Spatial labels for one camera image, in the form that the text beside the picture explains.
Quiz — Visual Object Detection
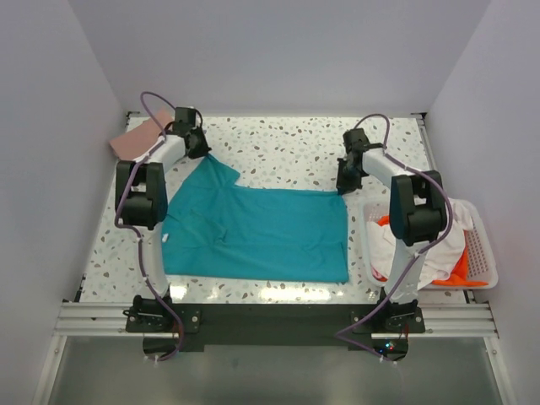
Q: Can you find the teal t shirt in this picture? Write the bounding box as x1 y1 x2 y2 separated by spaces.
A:
162 155 348 283

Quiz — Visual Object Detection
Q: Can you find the folded pink t shirt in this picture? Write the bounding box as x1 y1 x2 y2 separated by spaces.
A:
109 117 161 160

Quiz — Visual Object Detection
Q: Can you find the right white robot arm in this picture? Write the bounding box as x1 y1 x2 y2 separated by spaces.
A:
336 128 451 332

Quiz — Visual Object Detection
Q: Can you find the orange t shirt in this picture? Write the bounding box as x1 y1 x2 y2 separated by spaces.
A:
370 213 472 288

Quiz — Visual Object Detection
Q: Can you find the white t shirt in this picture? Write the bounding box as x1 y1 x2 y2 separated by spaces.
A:
364 198 476 292

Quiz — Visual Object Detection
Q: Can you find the white plastic basket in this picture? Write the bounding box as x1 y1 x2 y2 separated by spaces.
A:
359 197 498 289

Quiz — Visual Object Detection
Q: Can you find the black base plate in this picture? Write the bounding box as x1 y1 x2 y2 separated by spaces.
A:
123 296 426 361

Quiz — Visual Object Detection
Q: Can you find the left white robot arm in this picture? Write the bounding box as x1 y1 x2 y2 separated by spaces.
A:
115 107 210 298

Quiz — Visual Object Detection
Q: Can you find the aluminium front rail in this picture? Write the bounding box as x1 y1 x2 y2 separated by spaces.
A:
54 303 498 338

